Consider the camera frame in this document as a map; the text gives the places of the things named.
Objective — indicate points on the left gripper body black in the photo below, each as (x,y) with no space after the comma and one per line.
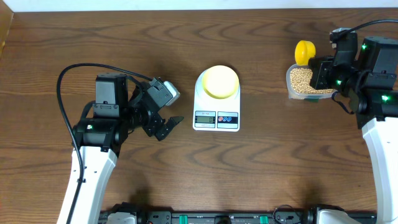
(152,125)

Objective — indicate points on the yellow measuring scoop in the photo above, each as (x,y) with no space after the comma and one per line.
(304,51)

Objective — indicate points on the white digital kitchen scale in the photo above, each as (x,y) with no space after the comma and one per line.
(210,114)

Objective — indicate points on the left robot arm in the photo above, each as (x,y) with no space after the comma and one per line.
(122,104)

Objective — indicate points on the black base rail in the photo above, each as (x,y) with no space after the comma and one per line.
(125,213)

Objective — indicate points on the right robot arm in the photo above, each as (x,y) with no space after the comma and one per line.
(366,75)

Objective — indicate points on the soybeans in container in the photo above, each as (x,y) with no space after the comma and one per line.
(300,80)

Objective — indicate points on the pale yellow bowl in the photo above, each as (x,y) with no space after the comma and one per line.
(220,82)

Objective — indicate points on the clear plastic container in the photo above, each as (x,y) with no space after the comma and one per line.
(302,96)

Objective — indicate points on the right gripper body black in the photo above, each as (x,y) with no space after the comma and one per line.
(340,78)

